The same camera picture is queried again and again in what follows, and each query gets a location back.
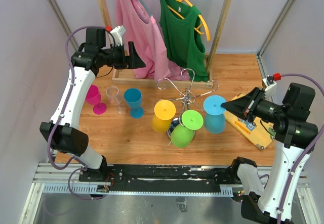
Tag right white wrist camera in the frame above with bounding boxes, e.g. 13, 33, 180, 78
262, 73, 281, 99

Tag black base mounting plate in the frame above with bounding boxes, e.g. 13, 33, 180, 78
79, 164, 241, 194

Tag aluminium frame rail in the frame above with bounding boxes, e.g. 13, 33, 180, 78
32, 162, 311, 197

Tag yellow plastic wine glass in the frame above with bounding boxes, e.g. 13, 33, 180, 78
151, 100, 176, 133

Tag chrome wine glass rack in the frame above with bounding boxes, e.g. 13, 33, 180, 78
156, 68, 219, 143

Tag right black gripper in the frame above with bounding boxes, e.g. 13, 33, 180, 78
221, 86, 287, 122

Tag clear wine glass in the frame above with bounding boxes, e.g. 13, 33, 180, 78
106, 86, 126, 114

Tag magenta plastic wine glass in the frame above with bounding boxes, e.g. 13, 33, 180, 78
85, 84, 107, 115

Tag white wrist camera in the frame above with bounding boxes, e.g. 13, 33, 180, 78
262, 73, 281, 99
105, 26, 126, 47

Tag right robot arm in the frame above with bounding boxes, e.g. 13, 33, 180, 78
221, 83, 323, 223

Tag green plastic wine glass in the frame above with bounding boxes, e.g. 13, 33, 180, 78
170, 110, 204, 148

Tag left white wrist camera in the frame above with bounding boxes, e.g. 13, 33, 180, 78
105, 26, 126, 47

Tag pink t-shirt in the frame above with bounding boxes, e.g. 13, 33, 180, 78
115, 0, 190, 81

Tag blue wine glass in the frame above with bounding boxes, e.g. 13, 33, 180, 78
203, 95, 226, 134
124, 88, 144, 118

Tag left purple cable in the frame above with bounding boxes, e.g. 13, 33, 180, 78
47, 26, 109, 201

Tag yellow clothes hanger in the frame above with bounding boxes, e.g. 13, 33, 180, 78
159, 0, 211, 41

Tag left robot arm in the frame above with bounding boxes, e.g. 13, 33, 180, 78
39, 26, 145, 182

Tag wooden clothes rack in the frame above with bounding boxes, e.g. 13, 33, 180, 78
98, 0, 231, 85

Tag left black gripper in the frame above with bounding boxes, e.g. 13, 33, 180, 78
100, 41, 145, 70

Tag green tank top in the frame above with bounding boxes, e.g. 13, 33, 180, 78
159, 4, 208, 81

